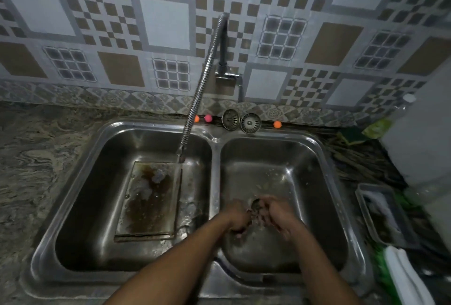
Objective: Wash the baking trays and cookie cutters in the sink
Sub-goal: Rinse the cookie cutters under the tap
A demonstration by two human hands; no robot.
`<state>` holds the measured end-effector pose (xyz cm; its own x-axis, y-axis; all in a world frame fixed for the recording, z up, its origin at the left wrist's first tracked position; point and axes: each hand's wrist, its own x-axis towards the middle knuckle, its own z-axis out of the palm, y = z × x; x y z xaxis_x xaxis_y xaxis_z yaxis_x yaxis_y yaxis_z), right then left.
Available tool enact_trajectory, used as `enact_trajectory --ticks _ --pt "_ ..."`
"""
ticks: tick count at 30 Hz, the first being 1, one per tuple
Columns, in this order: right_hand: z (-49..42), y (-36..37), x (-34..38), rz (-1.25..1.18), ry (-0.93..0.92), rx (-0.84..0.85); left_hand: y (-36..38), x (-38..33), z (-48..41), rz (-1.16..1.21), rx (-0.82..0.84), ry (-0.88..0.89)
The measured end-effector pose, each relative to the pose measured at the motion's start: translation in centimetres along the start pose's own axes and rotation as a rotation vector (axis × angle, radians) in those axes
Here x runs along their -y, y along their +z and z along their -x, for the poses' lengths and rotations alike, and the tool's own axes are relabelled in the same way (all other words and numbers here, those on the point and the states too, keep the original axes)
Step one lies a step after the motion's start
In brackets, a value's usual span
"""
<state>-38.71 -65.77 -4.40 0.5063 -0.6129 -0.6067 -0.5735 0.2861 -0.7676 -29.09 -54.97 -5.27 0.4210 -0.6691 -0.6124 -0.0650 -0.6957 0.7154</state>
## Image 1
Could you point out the person's left hand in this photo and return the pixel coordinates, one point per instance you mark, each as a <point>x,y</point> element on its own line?
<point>234,216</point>

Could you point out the person's right hand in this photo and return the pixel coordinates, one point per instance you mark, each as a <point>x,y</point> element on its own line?
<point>280,216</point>

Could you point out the person's right fingers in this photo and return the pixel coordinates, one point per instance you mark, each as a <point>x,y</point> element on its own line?
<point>265,212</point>

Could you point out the person's left fingers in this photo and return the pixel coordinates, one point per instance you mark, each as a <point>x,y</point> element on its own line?
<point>245,220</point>

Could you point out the dark steel scrubber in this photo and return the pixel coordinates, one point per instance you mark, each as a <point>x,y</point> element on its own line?
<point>255,208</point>

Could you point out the person's right forearm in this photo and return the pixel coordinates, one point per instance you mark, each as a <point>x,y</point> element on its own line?
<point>319,269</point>

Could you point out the person's left forearm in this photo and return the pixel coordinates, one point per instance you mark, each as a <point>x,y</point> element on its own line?
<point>179,266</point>

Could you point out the stainless steel double sink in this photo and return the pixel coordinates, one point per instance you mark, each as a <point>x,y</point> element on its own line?
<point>197,206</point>

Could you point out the round steel sink strainer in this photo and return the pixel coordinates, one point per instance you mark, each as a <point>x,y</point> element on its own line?
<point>230,119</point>
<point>250,123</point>

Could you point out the rusty metal baking tray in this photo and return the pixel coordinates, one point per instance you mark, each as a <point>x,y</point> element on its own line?
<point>149,201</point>

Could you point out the green dish sponge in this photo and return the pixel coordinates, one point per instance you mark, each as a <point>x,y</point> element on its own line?
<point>350,135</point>

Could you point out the grey rectangular plastic tray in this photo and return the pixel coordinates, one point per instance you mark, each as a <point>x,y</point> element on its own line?
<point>386,215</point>

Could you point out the green plastic pouch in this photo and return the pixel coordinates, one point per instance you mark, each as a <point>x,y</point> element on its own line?
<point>378,128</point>

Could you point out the flexible steel faucet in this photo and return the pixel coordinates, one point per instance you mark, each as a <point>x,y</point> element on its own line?
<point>208,79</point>

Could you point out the white folded cloth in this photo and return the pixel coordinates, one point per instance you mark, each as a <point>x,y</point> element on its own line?
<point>405,276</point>

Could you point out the white appliance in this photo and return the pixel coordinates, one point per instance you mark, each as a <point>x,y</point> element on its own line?
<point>421,146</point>

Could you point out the clear plastic bottle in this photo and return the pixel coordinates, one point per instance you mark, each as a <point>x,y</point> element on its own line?
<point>405,105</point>

